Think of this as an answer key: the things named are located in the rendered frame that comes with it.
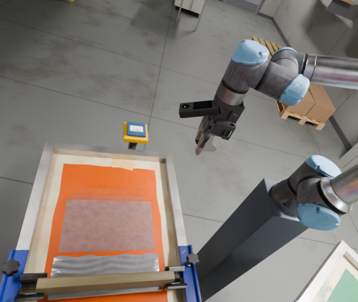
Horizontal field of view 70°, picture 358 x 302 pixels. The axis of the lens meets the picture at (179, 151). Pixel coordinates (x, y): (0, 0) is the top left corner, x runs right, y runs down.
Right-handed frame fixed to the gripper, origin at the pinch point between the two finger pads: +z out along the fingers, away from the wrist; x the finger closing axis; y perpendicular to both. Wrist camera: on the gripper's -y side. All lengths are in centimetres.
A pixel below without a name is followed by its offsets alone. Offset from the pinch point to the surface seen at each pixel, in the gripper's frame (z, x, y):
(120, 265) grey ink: 40.0, -26.5, -14.0
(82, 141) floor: 136, 115, -67
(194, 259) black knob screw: 30.2, -24.0, 10.2
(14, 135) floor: 136, 103, -123
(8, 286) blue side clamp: 36, -38, -45
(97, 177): 41, 9, -31
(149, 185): 40.6, 10.5, -8.0
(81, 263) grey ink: 40, -28, -27
